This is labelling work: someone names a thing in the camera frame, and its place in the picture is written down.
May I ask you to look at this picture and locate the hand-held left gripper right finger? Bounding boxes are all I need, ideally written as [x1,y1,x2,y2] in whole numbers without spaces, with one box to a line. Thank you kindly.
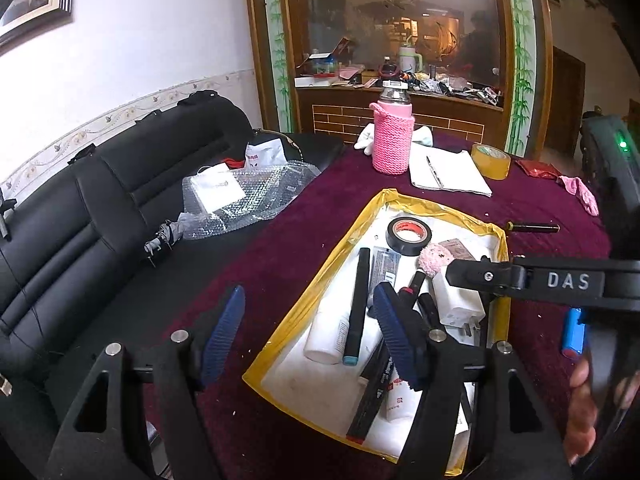
[373,281,572,480]

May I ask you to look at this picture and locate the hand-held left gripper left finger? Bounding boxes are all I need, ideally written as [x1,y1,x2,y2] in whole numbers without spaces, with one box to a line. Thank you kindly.
[46,284,247,480]

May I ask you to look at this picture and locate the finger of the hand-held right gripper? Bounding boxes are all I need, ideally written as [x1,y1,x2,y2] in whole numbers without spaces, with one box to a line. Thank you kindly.
[444,256,608,309]

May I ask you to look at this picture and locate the black pen red band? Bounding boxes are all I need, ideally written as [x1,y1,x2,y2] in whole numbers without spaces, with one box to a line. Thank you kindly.
[398,270,427,311]

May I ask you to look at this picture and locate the black marker teal cap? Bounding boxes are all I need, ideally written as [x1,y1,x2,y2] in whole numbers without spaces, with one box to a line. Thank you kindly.
[342,248,372,366]

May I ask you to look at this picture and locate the white cream tube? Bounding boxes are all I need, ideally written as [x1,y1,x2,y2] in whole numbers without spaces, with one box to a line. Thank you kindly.
[384,360,426,423]

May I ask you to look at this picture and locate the black marker red ends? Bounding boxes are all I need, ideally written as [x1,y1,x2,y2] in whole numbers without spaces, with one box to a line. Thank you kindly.
[346,355,397,444]

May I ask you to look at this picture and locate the white charger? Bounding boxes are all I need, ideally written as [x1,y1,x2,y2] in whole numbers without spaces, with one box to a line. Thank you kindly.
[432,270,487,333]

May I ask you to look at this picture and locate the white cylindrical bottle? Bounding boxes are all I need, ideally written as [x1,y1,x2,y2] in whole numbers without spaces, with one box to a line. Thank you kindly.
[303,304,354,365]

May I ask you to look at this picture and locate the grey labelled tube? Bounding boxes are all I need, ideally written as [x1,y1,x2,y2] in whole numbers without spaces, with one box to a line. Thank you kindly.
[370,247,402,286]

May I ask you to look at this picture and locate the pink fluffy pom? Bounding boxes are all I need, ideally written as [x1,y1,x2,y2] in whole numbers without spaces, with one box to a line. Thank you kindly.
[417,242,455,280]

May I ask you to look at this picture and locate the black tape roll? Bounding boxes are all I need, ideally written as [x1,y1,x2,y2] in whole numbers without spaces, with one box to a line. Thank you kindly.
[385,217,432,256]

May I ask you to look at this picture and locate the person's right hand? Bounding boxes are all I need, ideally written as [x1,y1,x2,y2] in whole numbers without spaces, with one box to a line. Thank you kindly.
[567,359,601,449]

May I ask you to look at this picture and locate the pink cloth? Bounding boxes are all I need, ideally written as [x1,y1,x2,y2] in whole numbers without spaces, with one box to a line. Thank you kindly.
[557,175,600,217]

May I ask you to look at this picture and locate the black marker yellow ends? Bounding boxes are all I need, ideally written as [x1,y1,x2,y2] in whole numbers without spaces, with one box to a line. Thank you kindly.
[504,221,561,234]

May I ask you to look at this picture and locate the blue battery pack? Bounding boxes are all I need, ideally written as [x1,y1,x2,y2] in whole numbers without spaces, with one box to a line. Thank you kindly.
[561,308,587,359]

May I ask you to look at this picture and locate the red packet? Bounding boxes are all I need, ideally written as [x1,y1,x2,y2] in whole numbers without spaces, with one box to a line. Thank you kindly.
[515,158,571,181]

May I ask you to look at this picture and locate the wooden door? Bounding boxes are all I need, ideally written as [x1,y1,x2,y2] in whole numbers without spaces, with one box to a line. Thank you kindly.
[550,46,587,160]

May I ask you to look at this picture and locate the yellow tape roll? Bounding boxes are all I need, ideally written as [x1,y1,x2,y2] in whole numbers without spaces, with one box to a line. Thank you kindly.
[471,143,512,181]

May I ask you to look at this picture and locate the grey folded umbrella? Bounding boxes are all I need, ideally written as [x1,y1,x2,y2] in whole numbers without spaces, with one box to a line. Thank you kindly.
[143,211,187,261]

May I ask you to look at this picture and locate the white notebook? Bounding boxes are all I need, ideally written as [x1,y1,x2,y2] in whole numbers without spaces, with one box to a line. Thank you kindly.
[409,147,494,199]

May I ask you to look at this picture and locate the pen with silver clip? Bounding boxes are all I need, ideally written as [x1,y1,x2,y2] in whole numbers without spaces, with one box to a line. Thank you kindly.
[425,155,444,189]

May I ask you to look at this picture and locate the white envelope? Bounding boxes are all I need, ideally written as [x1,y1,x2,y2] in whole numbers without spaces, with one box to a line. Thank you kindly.
[192,170,247,214]

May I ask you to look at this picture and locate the bubble wrap sheet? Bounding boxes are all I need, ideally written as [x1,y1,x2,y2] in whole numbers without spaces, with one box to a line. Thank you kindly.
[181,160,322,241]

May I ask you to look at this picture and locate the white paper bag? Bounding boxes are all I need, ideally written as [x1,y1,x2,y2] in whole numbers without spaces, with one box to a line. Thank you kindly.
[244,140,287,172]

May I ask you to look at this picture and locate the pile of assorted goods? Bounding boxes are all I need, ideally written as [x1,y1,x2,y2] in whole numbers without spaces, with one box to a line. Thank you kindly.
[294,36,504,108]

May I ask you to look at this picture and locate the black leather sofa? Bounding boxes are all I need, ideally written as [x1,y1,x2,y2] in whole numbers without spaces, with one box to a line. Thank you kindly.
[0,89,346,480]

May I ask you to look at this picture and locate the pink knitted bottle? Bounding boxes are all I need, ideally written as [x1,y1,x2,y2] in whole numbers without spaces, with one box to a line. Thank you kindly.
[369,79,416,177]

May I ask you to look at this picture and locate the white cloth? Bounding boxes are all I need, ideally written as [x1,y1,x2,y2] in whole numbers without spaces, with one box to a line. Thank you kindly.
[354,122,434,155]

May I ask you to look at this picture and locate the wooden glass cabinet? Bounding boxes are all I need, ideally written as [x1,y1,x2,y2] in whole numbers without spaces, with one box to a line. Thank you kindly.
[244,0,553,162]

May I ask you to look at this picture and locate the white green cup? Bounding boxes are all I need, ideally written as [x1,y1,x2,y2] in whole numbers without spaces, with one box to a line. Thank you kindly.
[398,44,424,74]

